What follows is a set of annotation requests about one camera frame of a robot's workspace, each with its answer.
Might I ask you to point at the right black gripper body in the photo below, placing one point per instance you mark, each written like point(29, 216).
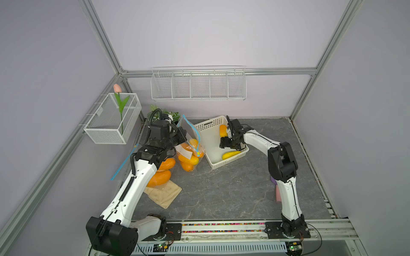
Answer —
point(229, 141)

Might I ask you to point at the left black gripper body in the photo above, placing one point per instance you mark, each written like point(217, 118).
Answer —
point(174, 139)

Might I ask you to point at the clear zip-top bag blue zipper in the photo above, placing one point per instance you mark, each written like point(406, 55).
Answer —
point(128, 164)

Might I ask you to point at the small orange mango front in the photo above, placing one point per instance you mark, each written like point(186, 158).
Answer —
point(193, 143)

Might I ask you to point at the small orange mango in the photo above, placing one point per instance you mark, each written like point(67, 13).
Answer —
point(167, 164)
point(193, 143)

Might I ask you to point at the large orange mango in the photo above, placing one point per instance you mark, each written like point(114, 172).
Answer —
point(160, 178)

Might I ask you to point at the big orange mango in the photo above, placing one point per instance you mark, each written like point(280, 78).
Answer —
point(187, 166)

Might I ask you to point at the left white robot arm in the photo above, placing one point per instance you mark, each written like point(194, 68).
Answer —
point(111, 232)

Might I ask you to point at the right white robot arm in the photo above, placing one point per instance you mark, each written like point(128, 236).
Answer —
point(282, 167)

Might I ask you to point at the yellow mango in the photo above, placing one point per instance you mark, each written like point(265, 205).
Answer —
point(230, 154)

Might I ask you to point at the small orange mango right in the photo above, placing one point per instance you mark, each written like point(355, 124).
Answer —
point(167, 164)

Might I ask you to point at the green potted plant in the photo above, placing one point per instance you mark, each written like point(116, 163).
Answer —
point(156, 113)

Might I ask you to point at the white plastic perforated basket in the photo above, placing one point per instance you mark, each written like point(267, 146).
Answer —
point(210, 137)

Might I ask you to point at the pink artificial tulip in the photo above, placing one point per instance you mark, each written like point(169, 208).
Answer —
point(121, 102)

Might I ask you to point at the purple pink brush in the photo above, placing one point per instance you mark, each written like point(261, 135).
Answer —
point(277, 191)

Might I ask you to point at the white wire wall shelf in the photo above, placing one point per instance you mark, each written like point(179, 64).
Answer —
point(199, 83)

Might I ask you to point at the white mesh wall basket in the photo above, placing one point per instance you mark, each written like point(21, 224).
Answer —
point(104, 126)

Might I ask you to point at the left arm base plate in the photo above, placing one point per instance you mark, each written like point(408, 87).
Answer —
point(173, 232)

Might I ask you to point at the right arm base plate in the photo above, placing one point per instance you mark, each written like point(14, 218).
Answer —
point(275, 230)

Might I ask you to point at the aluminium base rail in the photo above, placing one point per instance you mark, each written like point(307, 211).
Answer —
point(247, 237)

